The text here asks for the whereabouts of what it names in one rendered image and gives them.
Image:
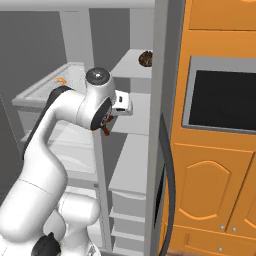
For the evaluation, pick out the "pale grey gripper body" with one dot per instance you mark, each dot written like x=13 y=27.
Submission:
x=124 y=111

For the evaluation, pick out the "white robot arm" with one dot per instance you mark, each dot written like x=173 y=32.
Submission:
x=43 y=173

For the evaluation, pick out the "grey fridge shelf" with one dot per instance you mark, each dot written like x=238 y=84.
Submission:
x=130 y=65
x=138 y=116
x=131 y=166

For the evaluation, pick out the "brown chicken drumstick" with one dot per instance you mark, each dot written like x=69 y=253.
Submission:
x=146 y=58

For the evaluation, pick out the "grey fridge door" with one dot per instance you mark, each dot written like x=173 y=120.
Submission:
x=163 y=66

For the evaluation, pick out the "grey fridge freezer cabinet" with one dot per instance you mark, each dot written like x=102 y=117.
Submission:
x=76 y=36

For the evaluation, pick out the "grey fridge drawer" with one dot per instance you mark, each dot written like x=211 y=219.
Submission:
x=128 y=205

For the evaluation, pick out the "red orange food item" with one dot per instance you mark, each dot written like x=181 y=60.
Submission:
x=106 y=129

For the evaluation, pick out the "small orange food item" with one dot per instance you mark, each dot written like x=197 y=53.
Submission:
x=61 y=80

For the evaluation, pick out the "grey oven with black window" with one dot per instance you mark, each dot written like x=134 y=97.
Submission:
x=220 y=100

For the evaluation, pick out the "orange arched cabinet door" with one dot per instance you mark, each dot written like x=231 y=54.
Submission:
x=203 y=186
x=248 y=203

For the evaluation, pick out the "orange tall cabinet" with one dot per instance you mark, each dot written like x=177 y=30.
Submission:
x=213 y=43

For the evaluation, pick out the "orange flat cabinet door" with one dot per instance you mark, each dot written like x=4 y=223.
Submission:
x=223 y=15

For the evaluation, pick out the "orange drawer front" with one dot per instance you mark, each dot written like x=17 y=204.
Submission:
x=200 y=241

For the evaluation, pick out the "small silver cabinet knob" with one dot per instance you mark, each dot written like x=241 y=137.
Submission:
x=222 y=227
x=220 y=248
x=234 y=229

